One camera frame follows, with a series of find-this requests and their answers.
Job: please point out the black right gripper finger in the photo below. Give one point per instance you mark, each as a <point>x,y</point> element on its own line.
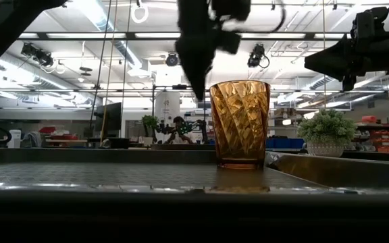
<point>329,60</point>

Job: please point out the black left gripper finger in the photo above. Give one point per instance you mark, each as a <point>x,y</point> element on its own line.
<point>196,64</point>

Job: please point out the amber faceted plastic cup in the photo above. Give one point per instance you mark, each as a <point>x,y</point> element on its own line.
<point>240,125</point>

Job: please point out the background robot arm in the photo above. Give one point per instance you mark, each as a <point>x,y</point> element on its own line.
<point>192,128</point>

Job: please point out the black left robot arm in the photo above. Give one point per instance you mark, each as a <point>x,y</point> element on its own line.
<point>8,30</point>

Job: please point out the black ceiling spotlight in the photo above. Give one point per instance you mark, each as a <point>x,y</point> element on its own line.
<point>172,60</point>
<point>37,54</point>
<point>256,56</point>

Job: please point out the white cylindrical tank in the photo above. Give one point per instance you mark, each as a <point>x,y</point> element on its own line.
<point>167,106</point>

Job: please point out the red box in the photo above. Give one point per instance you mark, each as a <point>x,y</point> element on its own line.
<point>369,119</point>

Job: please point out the person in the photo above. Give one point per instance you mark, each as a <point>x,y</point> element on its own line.
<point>179,131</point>

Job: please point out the green plant in white pot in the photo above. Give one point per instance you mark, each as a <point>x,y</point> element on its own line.
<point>326,131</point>

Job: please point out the small green background plant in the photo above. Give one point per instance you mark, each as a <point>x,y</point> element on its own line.
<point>149,122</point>

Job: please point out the blue storage bins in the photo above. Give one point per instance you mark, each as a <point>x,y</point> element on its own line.
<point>284,143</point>

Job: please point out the black computer monitor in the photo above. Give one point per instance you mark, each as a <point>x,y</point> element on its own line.
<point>110,116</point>

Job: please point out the red trays on bench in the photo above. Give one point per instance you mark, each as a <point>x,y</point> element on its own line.
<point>59,135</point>

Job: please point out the white plastic jug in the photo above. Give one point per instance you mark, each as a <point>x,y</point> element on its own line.
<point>14,139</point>

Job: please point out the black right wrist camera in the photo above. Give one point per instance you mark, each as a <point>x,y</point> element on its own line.
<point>370,22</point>

